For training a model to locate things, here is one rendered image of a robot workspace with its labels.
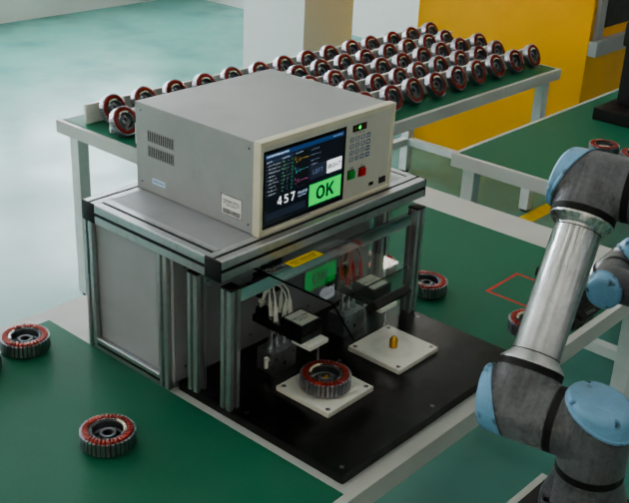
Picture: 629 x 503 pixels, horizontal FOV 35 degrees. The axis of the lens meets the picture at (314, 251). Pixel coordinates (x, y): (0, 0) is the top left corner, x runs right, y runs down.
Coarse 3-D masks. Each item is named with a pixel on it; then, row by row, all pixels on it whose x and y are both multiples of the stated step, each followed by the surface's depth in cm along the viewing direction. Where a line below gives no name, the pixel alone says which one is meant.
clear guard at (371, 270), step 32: (288, 256) 211; (320, 256) 212; (352, 256) 213; (384, 256) 213; (320, 288) 199; (352, 288) 199; (384, 288) 203; (416, 288) 208; (352, 320) 194; (384, 320) 199
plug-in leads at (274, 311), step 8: (288, 288) 220; (264, 296) 221; (280, 296) 222; (288, 296) 221; (264, 304) 223; (272, 304) 220; (280, 304) 223; (288, 304) 221; (256, 312) 223; (264, 312) 223; (272, 312) 221; (280, 312) 223; (288, 312) 222
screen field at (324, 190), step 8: (336, 176) 220; (320, 184) 217; (328, 184) 219; (336, 184) 221; (312, 192) 215; (320, 192) 218; (328, 192) 220; (336, 192) 222; (312, 200) 216; (320, 200) 219
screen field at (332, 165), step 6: (324, 162) 215; (330, 162) 217; (336, 162) 219; (312, 168) 213; (318, 168) 214; (324, 168) 216; (330, 168) 218; (336, 168) 219; (312, 174) 213; (318, 174) 215; (324, 174) 217
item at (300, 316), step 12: (300, 312) 219; (264, 324) 221; (276, 324) 219; (288, 324) 216; (300, 324) 215; (312, 324) 216; (276, 336) 224; (288, 336) 217; (300, 336) 215; (312, 336) 217; (324, 336) 219; (312, 348) 215
